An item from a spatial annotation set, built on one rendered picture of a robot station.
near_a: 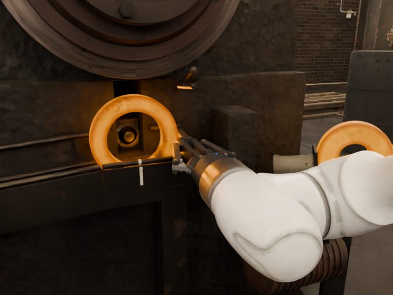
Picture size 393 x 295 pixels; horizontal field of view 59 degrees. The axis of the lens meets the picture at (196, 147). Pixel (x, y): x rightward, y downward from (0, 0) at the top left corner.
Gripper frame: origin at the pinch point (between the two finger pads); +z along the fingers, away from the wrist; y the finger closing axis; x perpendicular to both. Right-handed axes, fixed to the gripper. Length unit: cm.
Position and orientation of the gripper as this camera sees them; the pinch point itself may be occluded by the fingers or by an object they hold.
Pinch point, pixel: (182, 139)
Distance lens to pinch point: 75.7
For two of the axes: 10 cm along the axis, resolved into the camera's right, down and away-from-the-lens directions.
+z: -3.6, -3.5, 8.6
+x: 0.3, -9.3, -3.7
